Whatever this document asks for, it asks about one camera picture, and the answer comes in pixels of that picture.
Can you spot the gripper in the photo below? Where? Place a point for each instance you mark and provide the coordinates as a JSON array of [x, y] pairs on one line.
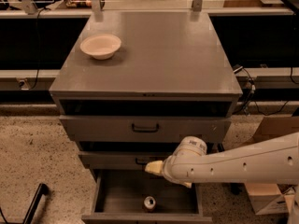
[[167, 171]]

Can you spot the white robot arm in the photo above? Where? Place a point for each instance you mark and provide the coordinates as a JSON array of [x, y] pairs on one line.
[[274, 161]]

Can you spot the bottom grey open drawer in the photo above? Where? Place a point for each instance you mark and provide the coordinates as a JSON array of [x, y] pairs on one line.
[[119, 196]]

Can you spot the middle grey drawer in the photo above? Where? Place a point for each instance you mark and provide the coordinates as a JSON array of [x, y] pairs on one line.
[[96, 160]]

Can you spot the grey metal drawer cabinet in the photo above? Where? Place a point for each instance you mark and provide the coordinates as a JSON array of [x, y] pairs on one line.
[[170, 64]]

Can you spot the top grey drawer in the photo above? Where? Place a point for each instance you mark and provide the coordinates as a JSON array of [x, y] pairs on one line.
[[143, 129]]

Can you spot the black table leg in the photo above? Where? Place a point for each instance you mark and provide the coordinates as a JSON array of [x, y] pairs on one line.
[[233, 186]]

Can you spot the cardboard box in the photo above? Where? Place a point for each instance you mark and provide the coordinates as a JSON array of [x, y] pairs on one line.
[[269, 199]]

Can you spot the black chair leg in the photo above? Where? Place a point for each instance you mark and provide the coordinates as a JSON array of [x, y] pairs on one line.
[[42, 190]]

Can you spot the left metal bracket post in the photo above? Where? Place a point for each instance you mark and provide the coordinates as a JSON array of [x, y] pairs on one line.
[[97, 10]]

